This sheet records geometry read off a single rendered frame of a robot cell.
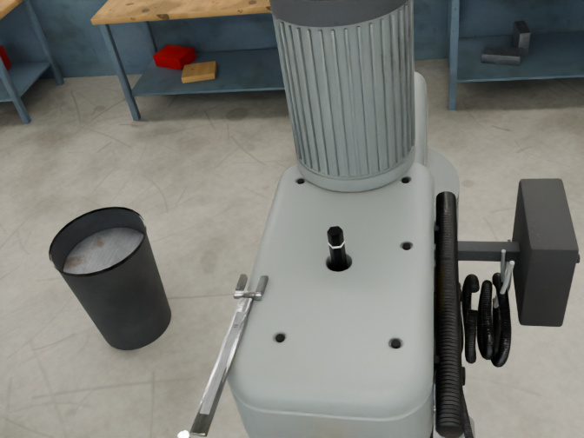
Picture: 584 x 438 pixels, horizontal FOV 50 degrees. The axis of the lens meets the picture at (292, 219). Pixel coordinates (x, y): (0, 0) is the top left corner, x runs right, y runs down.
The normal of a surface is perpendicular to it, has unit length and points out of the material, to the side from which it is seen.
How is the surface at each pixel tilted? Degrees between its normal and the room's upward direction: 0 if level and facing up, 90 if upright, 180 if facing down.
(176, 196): 0
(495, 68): 0
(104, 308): 94
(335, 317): 0
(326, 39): 90
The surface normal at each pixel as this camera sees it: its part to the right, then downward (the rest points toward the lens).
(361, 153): 0.07, 0.65
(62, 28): -0.17, 0.66
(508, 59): -0.42, 0.64
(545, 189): -0.15, -0.75
